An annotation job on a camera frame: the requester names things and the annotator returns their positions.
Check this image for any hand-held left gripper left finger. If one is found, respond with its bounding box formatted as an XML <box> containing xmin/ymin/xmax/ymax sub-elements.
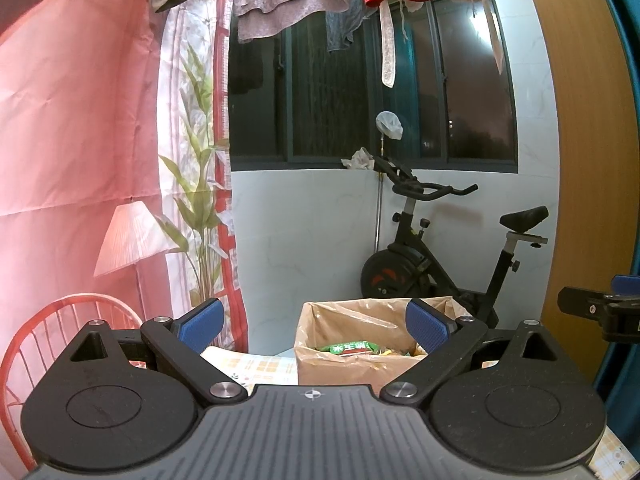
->
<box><xmin>65</xmin><ymin>297</ymin><xmax>249</xmax><ymax>407</ymax></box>

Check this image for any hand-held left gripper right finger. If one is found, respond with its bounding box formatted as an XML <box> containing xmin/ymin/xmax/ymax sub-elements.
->
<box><xmin>380</xmin><ymin>299</ymin><xmax>566</xmax><ymax>405</ymax></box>

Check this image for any clear plastic bag liner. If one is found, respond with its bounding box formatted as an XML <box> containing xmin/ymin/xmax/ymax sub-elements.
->
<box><xmin>299</xmin><ymin>297</ymin><xmax>467</xmax><ymax>357</ymax></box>

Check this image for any green snack packet white print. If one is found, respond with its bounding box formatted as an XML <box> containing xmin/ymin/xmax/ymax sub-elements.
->
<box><xmin>320</xmin><ymin>341</ymin><xmax>384</xmax><ymax>356</ymax></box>

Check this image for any brown cardboard box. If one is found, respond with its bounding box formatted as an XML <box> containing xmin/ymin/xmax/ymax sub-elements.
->
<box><xmin>294</xmin><ymin>297</ymin><xmax>482</xmax><ymax>387</ymax></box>

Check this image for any black exercise bike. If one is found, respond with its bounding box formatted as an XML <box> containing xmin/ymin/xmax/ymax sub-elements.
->
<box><xmin>359</xmin><ymin>155</ymin><xmax>551</xmax><ymax>332</ymax></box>

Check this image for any yellow checkered tablecloth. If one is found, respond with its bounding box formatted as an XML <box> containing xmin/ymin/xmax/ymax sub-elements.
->
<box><xmin>200</xmin><ymin>345</ymin><xmax>640</xmax><ymax>480</ymax></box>

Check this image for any metal pole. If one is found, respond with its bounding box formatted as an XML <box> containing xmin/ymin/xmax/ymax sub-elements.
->
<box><xmin>372</xmin><ymin>135</ymin><xmax>386</xmax><ymax>257</ymax></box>

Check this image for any wooden panel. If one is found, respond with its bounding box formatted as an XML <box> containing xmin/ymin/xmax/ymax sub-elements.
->
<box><xmin>517</xmin><ymin>0</ymin><xmax>628</xmax><ymax>328</ymax></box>

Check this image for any crumpled white cloth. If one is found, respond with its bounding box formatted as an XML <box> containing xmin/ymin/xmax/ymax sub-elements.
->
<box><xmin>341</xmin><ymin>147</ymin><xmax>375</xmax><ymax>171</ymax></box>

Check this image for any white cap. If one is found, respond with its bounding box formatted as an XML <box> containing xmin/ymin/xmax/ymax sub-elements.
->
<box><xmin>375</xmin><ymin>110</ymin><xmax>404</xmax><ymax>140</ymax></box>

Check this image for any dark framed window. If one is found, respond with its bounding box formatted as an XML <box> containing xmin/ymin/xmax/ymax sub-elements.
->
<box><xmin>227</xmin><ymin>0</ymin><xmax>519</xmax><ymax>174</ymax></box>

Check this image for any white fabric belt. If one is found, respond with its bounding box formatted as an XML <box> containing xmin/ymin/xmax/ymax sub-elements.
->
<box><xmin>379</xmin><ymin>2</ymin><xmax>399</xmax><ymax>89</ymax></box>
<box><xmin>471</xmin><ymin>0</ymin><xmax>504</xmax><ymax>74</ymax></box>

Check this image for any blue-grey garment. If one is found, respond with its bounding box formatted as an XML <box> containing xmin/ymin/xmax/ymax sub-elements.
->
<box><xmin>326</xmin><ymin>0</ymin><xmax>364</xmax><ymax>54</ymax></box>

